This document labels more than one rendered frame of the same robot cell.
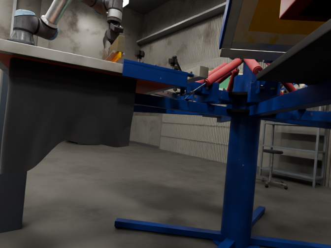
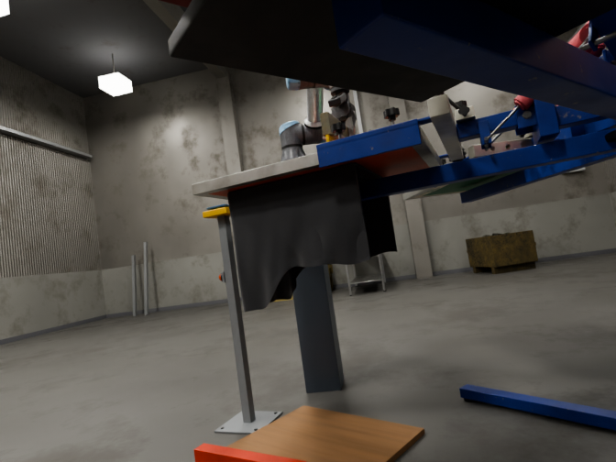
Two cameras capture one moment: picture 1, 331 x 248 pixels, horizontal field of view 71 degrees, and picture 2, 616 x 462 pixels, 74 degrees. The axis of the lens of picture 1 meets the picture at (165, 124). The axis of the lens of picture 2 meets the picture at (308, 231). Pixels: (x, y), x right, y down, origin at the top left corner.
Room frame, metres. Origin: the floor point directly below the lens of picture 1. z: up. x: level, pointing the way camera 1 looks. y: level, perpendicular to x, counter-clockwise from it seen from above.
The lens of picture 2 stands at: (0.09, -0.67, 0.68)
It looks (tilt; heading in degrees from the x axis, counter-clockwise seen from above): 4 degrees up; 49
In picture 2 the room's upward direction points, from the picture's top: 8 degrees counter-clockwise
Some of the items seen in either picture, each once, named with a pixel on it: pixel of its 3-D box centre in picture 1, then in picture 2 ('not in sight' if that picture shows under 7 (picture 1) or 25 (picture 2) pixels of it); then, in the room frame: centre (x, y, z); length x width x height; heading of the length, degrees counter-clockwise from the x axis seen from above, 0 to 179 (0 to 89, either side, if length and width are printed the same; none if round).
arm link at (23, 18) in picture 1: (25, 21); (291, 135); (1.53, 0.99, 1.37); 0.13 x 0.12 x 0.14; 145
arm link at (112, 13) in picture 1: (114, 16); not in sight; (1.22, 0.33, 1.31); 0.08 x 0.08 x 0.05
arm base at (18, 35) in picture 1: (22, 38); (292, 155); (1.53, 1.00, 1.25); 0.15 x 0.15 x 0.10
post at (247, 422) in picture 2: not in sight; (236, 313); (1.03, 0.96, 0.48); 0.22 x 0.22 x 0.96; 25
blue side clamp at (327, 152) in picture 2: (155, 75); (368, 146); (1.01, 0.06, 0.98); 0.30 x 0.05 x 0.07; 115
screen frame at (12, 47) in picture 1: (90, 76); (326, 177); (1.16, 0.40, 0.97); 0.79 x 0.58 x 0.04; 115
